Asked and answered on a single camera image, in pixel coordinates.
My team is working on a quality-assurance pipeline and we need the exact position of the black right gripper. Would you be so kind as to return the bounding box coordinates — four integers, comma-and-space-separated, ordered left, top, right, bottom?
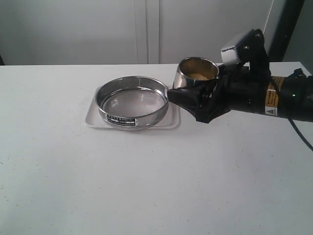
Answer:
167, 29, 271, 123

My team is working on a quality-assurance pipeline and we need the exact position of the yellowish grain powder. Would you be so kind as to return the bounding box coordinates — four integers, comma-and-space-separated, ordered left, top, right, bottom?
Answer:
188, 73, 210, 81

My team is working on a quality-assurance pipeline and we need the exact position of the stainless steel cup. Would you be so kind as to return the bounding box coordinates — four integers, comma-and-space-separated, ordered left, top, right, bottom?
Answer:
173, 57, 219, 89

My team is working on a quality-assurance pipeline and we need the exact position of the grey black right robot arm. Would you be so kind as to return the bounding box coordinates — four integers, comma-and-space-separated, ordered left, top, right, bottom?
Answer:
167, 29, 313, 123

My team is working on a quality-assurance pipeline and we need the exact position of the round stainless steel sieve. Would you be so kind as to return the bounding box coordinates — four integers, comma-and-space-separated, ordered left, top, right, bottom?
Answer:
95, 75, 169, 130

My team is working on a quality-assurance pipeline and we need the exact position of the white rectangular plastic tray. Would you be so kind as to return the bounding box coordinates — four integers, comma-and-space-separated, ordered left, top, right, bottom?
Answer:
85, 89, 181, 130

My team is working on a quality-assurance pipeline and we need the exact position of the white cabinet with doors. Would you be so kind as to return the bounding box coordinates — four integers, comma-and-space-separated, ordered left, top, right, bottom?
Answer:
0, 0, 285, 65

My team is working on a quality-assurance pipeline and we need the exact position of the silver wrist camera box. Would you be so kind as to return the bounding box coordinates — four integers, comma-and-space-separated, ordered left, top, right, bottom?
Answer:
221, 29, 255, 66

